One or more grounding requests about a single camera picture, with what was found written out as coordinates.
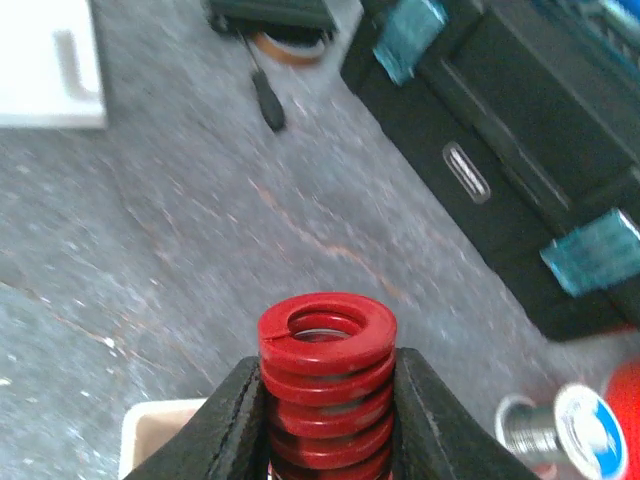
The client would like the small black screwdriver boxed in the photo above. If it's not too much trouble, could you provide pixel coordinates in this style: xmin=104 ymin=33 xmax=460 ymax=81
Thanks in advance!
xmin=242 ymin=36 xmax=286 ymax=132

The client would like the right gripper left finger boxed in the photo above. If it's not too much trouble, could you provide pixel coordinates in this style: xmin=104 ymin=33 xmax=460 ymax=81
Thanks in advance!
xmin=127 ymin=356 xmax=265 ymax=480

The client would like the black plastic toolbox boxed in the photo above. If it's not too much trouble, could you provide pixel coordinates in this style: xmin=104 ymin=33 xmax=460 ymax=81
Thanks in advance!
xmin=341 ymin=1 xmax=639 ymax=342

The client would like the brown kapton tape roll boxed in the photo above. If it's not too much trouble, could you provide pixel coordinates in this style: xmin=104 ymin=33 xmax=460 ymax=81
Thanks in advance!
xmin=253 ymin=32 xmax=328 ymax=68

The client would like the large red spring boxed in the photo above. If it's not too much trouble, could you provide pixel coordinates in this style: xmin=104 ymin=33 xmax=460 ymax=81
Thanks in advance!
xmin=258 ymin=292 xmax=397 ymax=479

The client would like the solder wire spool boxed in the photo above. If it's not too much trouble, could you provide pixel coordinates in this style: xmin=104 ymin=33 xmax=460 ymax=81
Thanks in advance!
xmin=494 ymin=383 xmax=629 ymax=479

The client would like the white tray of springs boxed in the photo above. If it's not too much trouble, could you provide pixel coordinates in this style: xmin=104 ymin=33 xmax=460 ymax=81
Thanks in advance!
xmin=118 ymin=398 xmax=206 ymax=479

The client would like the black aluminium extrusion bar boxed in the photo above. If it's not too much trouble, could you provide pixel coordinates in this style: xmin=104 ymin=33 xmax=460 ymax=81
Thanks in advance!
xmin=202 ymin=0 xmax=336 ymax=33

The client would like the white peg base plate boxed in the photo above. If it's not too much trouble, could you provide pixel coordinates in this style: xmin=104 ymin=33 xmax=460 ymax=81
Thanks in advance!
xmin=1 ymin=1 xmax=108 ymax=129

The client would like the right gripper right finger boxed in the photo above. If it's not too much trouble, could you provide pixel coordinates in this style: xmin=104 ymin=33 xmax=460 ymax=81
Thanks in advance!
xmin=392 ymin=348 xmax=536 ymax=480

